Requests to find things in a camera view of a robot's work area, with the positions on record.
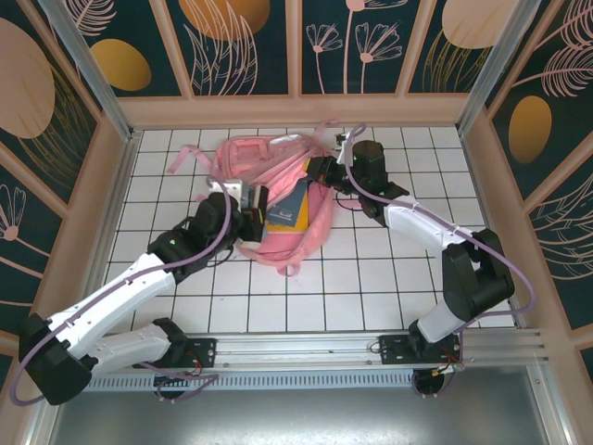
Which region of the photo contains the pink student backpack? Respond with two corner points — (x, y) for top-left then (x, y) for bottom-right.
(166, 119), (347, 279)

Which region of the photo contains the teal notebook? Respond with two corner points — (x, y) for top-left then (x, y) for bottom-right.
(264, 178), (309, 228)

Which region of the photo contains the grey metal shelf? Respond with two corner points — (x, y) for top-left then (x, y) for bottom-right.
(25, 370), (574, 445)

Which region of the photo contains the aluminium mounting rail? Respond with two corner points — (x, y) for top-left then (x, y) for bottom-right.
(44, 328), (550, 372)

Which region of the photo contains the aluminium corner post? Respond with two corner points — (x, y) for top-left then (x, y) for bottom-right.
(455, 0), (555, 138)
(36, 0), (143, 147)

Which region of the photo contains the perforated metal cable tray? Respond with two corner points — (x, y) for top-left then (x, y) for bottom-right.
(62, 374), (543, 393)

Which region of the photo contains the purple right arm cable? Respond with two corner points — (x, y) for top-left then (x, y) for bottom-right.
(340, 123), (536, 400)

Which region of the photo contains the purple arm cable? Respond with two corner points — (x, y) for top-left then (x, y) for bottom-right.
(340, 123), (536, 400)
(8, 181), (233, 405)

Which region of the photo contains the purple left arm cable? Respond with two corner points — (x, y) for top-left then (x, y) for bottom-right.
(8, 181), (233, 405)

